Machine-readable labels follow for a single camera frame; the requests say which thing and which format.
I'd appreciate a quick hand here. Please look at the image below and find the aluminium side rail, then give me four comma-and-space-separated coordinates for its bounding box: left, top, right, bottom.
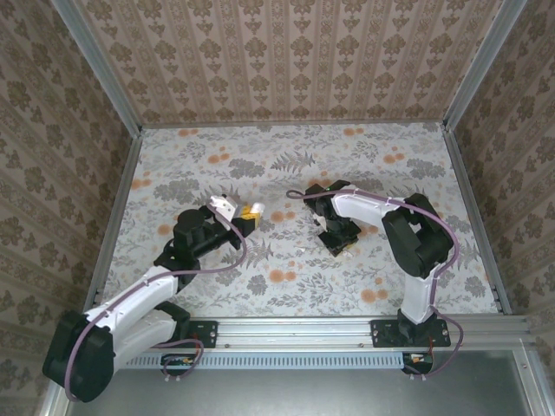
442, 127, 513, 316
88, 129, 144, 307

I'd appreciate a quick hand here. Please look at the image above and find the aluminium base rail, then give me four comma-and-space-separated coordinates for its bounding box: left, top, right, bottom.
129, 315, 532, 351

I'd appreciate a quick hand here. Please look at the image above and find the grey slotted cable duct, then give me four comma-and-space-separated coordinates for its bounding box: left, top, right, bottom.
114, 350, 431, 372

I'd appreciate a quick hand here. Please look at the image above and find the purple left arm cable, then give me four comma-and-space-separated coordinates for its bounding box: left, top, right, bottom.
63, 203, 249, 403

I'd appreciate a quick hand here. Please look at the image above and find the aluminium corner post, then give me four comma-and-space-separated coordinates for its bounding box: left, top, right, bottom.
49, 0, 144, 139
441, 0, 530, 131

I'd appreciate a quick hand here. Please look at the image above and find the black connector board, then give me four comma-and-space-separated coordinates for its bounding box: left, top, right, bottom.
402, 352, 434, 375
160, 354, 199, 376

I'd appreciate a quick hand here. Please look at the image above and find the grey metal panel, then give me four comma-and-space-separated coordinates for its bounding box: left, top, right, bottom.
38, 348, 555, 416

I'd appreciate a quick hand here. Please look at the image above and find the floral patterned table cover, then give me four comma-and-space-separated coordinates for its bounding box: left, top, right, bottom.
93, 122, 511, 320

